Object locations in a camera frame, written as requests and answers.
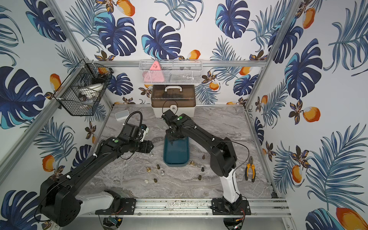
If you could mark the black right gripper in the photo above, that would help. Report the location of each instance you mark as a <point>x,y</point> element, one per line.
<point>167,132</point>

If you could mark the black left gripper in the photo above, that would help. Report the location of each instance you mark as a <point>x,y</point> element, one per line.
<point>146,145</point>

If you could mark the teal plastic storage box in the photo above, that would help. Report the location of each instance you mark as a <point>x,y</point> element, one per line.
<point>176,153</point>

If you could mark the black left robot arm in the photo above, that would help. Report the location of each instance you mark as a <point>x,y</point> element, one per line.
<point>58,196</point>

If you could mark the small white box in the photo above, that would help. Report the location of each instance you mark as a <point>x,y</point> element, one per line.
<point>122,115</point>

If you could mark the brown lid white toolbox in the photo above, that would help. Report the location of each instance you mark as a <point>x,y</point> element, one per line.
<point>180,99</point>

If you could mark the pink triangle sign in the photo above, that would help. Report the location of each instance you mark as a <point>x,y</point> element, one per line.
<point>154,74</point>

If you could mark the white bowl in basket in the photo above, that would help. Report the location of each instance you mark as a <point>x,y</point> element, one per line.
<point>93,89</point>

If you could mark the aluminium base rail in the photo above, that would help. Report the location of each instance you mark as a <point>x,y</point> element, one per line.
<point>93,205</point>

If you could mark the black wire basket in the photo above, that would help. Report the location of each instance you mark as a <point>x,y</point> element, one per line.
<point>88,83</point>

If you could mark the yellow handled pliers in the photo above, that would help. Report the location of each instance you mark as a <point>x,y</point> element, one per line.
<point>250,170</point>

